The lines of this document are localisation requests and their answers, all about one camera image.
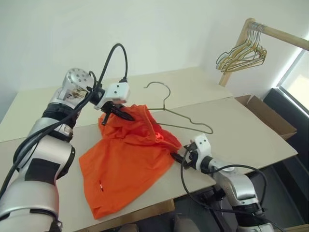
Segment light wooden floor frame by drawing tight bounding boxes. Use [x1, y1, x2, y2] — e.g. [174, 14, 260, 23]
[275, 225, 309, 232]

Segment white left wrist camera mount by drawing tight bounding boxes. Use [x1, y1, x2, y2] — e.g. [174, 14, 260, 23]
[93, 82, 131, 111]

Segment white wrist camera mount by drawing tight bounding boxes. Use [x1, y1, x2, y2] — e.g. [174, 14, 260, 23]
[93, 82, 131, 111]
[189, 133, 213, 171]

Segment grey wire hanger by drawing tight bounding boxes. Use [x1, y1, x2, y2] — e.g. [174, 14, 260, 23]
[215, 23, 264, 70]

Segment orange shorts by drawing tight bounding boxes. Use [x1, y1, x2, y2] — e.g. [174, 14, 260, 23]
[79, 103, 183, 220]

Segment bunch of gold hangers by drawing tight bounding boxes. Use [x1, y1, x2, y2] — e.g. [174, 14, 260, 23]
[218, 23, 268, 73]

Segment wooden clothes rack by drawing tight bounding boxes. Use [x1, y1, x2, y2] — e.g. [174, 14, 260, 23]
[218, 17, 309, 87]

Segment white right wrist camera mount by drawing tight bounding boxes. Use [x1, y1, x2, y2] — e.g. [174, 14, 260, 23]
[189, 133, 213, 171]

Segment black table frame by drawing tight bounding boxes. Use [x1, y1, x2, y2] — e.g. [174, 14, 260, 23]
[190, 188, 242, 232]

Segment black panel under window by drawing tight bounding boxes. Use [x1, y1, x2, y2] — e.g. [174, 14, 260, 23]
[263, 87, 309, 155]

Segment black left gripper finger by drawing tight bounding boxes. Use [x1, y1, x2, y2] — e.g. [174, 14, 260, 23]
[111, 109, 136, 121]

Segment open cardboard box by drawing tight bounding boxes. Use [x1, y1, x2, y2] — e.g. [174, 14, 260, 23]
[235, 94, 298, 141]

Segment window with grey frame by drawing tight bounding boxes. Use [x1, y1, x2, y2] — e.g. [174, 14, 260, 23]
[277, 49, 309, 109]

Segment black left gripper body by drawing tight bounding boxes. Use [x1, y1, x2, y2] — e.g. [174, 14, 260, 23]
[101, 101, 126, 126]

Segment gold wire hanger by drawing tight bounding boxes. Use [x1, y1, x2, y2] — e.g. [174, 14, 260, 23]
[216, 23, 267, 72]

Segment grey rounded shape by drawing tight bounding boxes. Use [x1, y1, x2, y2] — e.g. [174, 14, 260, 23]
[173, 214, 192, 232]

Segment olive wire hanger silver hook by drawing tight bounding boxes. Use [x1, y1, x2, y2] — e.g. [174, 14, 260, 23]
[144, 81, 214, 135]

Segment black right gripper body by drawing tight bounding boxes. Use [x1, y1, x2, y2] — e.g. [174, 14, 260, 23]
[182, 142, 199, 169]

